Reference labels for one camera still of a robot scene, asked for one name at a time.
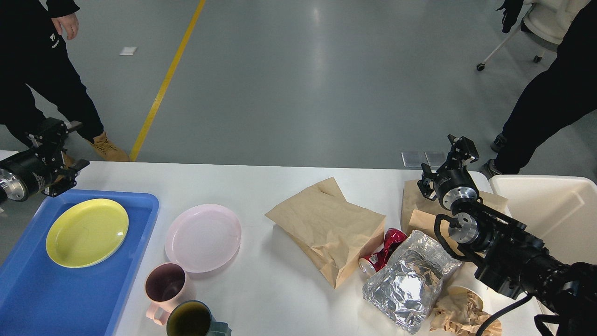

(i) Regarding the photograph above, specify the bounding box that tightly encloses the large brown paper bag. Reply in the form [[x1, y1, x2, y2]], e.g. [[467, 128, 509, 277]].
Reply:
[[266, 178, 386, 288]]

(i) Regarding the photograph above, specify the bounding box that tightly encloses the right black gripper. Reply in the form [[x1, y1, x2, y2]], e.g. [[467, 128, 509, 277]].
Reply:
[[417, 134, 480, 212]]

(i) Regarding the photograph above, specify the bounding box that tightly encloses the person in black left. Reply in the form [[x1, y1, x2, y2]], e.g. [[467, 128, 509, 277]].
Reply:
[[0, 0, 129, 162]]

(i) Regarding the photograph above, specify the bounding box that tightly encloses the crumpled aluminium foil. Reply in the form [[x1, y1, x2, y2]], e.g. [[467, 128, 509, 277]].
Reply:
[[362, 230, 461, 335]]

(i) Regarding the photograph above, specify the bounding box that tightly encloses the pink plate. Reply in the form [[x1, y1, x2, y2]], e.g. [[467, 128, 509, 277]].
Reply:
[[165, 204, 242, 273]]

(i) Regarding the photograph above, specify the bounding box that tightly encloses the white side table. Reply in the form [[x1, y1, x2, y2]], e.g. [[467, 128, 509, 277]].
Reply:
[[0, 150, 19, 161]]

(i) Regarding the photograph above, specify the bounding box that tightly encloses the pink mug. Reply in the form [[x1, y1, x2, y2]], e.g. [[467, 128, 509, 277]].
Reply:
[[145, 262, 196, 326]]

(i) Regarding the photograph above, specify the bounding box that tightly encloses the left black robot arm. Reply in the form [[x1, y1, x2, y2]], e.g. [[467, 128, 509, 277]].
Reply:
[[0, 118, 90, 203]]

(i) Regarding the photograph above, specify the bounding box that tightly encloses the person in black walking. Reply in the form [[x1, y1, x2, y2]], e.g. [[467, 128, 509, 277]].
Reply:
[[480, 0, 597, 179]]

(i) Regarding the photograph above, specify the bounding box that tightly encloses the crushed red soda can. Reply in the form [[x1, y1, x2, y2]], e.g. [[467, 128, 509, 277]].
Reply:
[[359, 228, 408, 277]]

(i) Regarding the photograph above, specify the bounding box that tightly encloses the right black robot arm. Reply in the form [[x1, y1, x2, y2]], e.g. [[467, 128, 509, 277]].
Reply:
[[417, 135, 597, 336]]

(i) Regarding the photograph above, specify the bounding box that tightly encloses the crumpled brown paper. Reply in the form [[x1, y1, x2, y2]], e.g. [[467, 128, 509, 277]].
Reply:
[[430, 294, 492, 336]]

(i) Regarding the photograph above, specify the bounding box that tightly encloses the white plastic bin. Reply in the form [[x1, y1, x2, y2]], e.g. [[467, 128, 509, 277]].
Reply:
[[490, 175, 597, 264]]

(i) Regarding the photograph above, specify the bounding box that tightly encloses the paper cup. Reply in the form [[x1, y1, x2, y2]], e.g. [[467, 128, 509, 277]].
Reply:
[[448, 286, 484, 311]]

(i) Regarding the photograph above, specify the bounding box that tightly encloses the brown paper bag right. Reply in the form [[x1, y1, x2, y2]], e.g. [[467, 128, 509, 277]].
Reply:
[[401, 180, 508, 254]]

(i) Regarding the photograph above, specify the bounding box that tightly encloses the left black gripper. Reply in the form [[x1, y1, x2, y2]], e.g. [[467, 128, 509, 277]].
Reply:
[[0, 118, 90, 202]]

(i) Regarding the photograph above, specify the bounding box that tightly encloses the dark green mug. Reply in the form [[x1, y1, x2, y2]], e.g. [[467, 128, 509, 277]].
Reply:
[[166, 300, 232, 336]]

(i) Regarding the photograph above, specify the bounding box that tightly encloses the yellow plate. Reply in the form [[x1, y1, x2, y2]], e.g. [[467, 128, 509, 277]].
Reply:
[[45, 198, 129, 268]]

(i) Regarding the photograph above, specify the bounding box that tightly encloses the white office chair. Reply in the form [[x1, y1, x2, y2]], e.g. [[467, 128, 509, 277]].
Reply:
[[476, 0, 590, 71]]

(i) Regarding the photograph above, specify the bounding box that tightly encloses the blue plastic tray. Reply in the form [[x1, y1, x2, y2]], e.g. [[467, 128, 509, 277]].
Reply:
[[0, 189, 159, 336]]

